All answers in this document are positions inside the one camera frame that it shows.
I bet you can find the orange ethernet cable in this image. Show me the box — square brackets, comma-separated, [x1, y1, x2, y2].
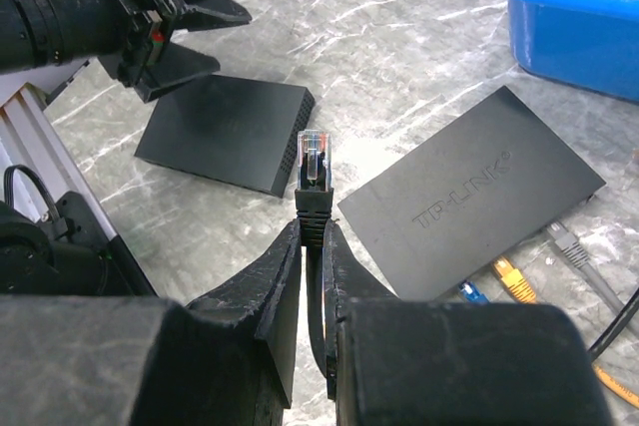
[491, 255, 639, 410]

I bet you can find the black network switch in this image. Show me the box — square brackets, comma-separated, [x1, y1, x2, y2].
[338, 87, 606, 301]

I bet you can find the black ethernet cable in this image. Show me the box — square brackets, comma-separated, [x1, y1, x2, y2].
[294, 129, 639, 382]

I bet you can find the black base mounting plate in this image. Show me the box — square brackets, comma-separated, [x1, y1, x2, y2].
[1, 192, 156, 296]

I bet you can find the grey ethernet cable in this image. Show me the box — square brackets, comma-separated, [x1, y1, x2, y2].
[546, 220, 630, 317]

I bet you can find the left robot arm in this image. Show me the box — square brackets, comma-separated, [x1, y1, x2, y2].
[1, 0, 252, 102]

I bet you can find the aluminium frame rail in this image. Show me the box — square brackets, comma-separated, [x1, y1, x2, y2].
[1, 84, 119, 249]

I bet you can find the blue plastic bin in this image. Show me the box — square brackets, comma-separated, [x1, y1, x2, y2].
[508, 0, 638, 101]

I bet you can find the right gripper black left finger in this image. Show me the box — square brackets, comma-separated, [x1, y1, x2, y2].
[1, 221, 302, 425]

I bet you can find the blue ethernet cable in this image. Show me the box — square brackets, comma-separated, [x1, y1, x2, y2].
[457, 281, 493, 305]

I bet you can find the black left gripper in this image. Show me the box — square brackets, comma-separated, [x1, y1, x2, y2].
[100, 0, 252, 102]

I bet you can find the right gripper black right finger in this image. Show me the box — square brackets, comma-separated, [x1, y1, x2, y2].
[322, 222, 612, 425]

